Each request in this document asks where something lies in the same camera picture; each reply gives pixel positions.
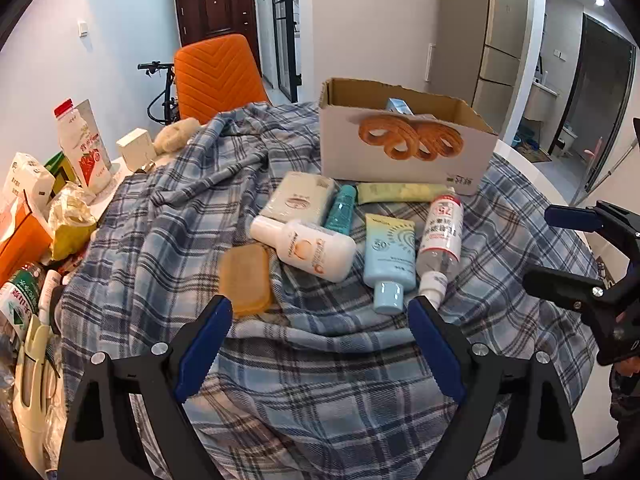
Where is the cream plastic appliance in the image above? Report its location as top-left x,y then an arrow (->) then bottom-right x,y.
12,315 -> 64,476

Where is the teal tube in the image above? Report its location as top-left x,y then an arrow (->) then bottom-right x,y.
324,185 -> 357,236

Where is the beige plush toy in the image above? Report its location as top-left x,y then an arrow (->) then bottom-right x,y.
152,117 -> 201,155

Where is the white tissue pack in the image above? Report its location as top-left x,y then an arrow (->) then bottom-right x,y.
2,152 -> 56,211

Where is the white lotion bottle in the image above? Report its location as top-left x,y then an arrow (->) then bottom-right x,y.
250,216 -> 357,283

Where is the person's right forearm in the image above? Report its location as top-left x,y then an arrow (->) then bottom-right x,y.
607,357 -> 640,480

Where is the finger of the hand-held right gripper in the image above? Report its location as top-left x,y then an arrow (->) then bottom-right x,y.
522,267 -> 618,313
544,200 -> 640,243

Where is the orange box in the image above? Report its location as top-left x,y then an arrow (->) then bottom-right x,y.
0,200 -> 54,286

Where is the orange chair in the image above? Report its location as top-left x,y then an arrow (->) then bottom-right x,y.
173,33 -> 273,126

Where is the strawberry milk bottle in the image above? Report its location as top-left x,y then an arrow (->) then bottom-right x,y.
54,99 -> 113,192

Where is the small white box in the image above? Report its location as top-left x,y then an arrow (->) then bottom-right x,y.
116,129 -> 153,170

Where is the clear spray bottle red label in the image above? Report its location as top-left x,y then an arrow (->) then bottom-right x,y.
417,192 -> 464,309

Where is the beige soap packet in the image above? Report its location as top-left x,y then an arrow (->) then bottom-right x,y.
263,171 -> 337,226

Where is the brown soap bar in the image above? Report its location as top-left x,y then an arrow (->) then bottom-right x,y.
219,245 -> 274,317

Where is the light blue sunscreen tube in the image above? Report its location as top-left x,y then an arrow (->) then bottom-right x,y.
362,213 -> 417,315

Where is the dark brown door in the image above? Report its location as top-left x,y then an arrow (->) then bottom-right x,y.
173,0 -> 262,78

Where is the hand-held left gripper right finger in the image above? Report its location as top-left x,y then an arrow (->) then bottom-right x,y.
407,295 -> 586,480

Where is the black framed glass door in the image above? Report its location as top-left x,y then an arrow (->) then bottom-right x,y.
270,0 -> 304,104

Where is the green box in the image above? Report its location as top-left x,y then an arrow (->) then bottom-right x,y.
44,152 -> 77,196

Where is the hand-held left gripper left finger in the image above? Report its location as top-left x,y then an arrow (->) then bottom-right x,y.
57,294 -> 236,480

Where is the green label bottle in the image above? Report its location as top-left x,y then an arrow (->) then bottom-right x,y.
0,262 -> 46,332

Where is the small white bottle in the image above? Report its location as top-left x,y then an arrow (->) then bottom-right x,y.
39,270 -> 64,326

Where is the pale green tube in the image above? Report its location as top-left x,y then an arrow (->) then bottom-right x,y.
356,182 -> 454,206

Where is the blue plaid blanket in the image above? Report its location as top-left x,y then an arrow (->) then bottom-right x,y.
52,102 -> 608,480

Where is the yellow crinkled plastic bag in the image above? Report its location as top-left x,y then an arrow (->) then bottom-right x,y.
47,182 -> 99,261

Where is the cardboard box with pastry print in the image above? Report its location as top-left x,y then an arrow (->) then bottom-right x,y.
318,77 -> 500,196

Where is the black bicycle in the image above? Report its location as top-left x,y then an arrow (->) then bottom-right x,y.
138,61 -> 182,126

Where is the beige refrigerator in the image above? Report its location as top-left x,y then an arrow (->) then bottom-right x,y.
472,0 -> 532,137

